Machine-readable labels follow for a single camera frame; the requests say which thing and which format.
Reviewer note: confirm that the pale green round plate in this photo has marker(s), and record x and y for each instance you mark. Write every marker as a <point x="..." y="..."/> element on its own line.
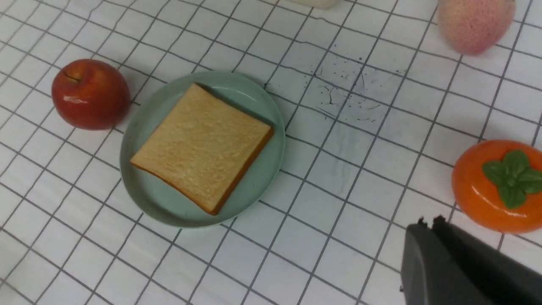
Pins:
<point x="164" y="203"/>

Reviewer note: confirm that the white grid tablecloth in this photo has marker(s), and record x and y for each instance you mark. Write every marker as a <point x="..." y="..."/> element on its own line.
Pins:
<point x="377" y="109"/>

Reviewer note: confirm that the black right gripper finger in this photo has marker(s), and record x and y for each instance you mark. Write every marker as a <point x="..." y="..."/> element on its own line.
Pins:
<point x="444" y="265"/>

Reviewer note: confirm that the orange persimmon with green leaf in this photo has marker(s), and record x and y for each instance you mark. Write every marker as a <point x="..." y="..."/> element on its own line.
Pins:
<point x="497" y="183"/>

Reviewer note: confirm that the pink peach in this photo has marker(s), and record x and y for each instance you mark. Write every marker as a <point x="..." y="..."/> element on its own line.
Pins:
<point x="470" y="27"/>

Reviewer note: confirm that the red apple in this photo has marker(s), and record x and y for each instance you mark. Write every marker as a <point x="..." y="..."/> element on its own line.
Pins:
<point x="91" y="94"/>

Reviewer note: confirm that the toast slice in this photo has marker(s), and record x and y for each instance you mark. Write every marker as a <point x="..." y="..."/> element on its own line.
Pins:
<point x="203" y="148"/>

